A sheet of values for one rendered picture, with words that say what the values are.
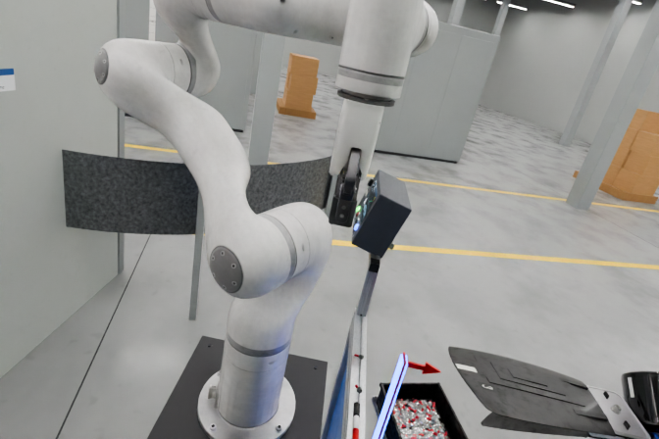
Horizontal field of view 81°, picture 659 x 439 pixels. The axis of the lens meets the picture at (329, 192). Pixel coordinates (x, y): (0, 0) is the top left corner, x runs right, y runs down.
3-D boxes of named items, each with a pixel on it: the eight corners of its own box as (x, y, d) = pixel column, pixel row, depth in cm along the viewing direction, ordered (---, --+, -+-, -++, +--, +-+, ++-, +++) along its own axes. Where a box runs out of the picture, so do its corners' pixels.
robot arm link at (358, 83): (340, 63, 53) (336, 85, 54) (336, 67, 45) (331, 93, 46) (401, 74, 53) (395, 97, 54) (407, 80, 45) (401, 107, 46)
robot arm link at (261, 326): (211, 329, 69) (224, 209, 60) (279, 287, 84) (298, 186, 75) (261, 368, 63) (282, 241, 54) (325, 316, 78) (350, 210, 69)
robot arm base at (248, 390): (187, 451, 67) (195, 370, 60) (206, 364, 84) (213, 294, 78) (297, 451, 71) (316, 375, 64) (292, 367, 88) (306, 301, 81)
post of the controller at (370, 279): (365, 317, 123) (380, 265, 116) (356, 315, 123) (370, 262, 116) (365, 311, 126) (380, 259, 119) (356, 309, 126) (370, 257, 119)
